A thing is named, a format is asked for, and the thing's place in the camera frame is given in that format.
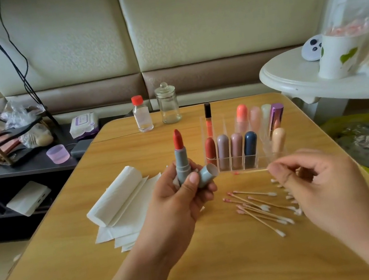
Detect red lipstick mauve tube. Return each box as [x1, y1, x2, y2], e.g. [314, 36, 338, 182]
[214, 132, 235, 173]

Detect stack of white tissues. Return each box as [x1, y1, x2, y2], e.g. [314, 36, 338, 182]
[80, 160, 175, 257]

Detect clear acrylic lipstick organizer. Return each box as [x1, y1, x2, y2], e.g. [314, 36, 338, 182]
[201, 90, 294, 175]

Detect black cables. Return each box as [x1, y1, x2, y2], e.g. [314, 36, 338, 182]
[0, 0, 58, 136]

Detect white mug green leaf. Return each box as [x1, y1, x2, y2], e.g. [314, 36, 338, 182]
[310, 19, 369, 82]

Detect white round side table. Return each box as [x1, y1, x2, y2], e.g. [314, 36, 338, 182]
[256, 34, 369, 121]

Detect black low shelf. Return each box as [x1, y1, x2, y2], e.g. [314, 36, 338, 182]
[0, 110, 152, 243]

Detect white panda figure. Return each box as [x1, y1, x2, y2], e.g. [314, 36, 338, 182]
[298, 34, 326, 64]

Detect clear bottle red cap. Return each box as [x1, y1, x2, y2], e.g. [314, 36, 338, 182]
[130, 93, 155, 135]

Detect red lipstick grey-blue tube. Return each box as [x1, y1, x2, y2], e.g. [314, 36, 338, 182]
[169, 127, 195, 188]

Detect glass jar with lid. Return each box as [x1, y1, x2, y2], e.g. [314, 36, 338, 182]
[153, 80, 183, 126]

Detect beige padded backrest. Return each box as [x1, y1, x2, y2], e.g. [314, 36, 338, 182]
[0, 0, 359, 139]

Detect crumpled clear plastic bag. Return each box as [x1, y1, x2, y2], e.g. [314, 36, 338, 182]
[0, 93, 56, 153]

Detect person's left hand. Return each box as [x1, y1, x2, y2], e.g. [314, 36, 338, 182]
[121, 156, 230, 272]

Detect red lipstick dusty pink tube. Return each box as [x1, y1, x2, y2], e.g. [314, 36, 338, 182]
[227, 132, 248, 171]

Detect person's right hand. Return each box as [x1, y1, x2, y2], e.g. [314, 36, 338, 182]
[264, 137, 369, 280]

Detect red lipstick navy tube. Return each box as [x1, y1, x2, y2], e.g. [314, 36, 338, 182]
[239, 130, 263, 169]

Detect grey-blue lipstick cap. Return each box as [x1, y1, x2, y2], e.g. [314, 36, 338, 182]
[195, 161, 222, 188]

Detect white power bank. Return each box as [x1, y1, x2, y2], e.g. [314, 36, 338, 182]
[2, 178, 55, 220]

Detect small purple plastic cup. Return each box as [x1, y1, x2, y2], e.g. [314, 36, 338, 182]
[45, 143, 72, 166]

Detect white tissue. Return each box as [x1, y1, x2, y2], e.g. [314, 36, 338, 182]
[80, 163, 151, 230]

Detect wet wipes pack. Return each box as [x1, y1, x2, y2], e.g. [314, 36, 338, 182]
[67, 111, 102, 140]

